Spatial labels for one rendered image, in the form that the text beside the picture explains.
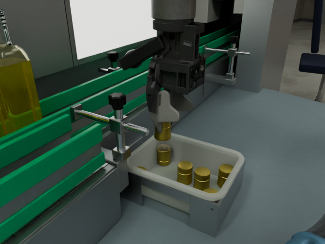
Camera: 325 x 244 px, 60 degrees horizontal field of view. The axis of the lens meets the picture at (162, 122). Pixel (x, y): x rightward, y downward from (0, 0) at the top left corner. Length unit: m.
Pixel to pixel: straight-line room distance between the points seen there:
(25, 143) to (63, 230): 0.15
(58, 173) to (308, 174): 0.59
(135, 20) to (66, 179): 0.64
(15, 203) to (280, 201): 0.52
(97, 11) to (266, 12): 0.66
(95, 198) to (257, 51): 0.93
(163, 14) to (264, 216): 0.44
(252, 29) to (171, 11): 0.78
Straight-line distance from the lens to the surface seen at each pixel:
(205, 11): 1.41
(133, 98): 0.72
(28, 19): 0.69
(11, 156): 0.48
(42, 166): 0.42
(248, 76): 1.26
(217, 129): 0.92
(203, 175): 0.61
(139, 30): 0.99
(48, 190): 0.45
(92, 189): 0.49
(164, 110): 0.53
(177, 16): 0.47
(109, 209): 0.55
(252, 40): 1.23
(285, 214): 0.66
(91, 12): 0.81
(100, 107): 0.62
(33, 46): 0.69
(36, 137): 0.50
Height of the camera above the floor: 1.18
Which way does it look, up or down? 27 degrees down
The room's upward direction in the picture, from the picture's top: straight up
